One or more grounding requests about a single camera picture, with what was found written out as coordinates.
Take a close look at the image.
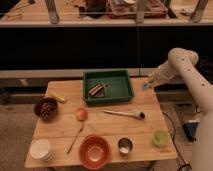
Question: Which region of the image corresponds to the blue foot pedal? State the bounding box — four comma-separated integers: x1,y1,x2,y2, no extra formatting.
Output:
183,122,199,142

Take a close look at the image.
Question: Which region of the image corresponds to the small metal cup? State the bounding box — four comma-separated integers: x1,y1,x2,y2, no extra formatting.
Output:
118,138,133,155

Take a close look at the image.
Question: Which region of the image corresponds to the green marker in tray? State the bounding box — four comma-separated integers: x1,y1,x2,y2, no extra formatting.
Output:
103,84,110,97

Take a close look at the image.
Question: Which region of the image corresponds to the black cable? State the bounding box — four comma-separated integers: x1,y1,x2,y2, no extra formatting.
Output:
162,111,194,171

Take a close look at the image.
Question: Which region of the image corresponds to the yellow banana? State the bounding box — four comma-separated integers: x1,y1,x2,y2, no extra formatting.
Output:
49,94,67,103

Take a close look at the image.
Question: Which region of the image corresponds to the dark bowl with nuts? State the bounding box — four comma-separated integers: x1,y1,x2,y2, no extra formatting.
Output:
34,98,58,121

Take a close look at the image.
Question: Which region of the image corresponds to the orange plastic bowl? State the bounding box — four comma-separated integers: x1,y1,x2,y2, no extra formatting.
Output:
79,135,111,170

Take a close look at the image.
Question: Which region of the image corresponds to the red apple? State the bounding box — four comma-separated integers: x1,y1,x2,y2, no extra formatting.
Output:
75,108,88,121

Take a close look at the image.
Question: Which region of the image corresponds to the stack of white bowls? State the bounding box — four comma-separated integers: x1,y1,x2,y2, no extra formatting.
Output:
30,139,53,161

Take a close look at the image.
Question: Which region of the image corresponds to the striped sponge block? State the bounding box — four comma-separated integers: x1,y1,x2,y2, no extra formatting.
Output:
88,83,104,98

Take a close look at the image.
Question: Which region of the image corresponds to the green plastic cup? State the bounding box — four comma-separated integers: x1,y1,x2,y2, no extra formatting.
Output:
152,130,169,148

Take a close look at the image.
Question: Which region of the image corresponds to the grey towel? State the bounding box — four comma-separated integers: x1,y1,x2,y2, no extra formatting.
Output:
142,83,150,91

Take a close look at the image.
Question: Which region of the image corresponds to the metal spoon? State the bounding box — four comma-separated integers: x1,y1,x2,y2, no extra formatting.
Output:
66,122,85,154

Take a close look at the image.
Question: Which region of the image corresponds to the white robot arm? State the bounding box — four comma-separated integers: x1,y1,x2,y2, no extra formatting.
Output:
148,48,213,171

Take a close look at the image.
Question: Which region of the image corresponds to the green plastic tray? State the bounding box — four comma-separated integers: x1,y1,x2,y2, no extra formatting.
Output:
83,70,134,105

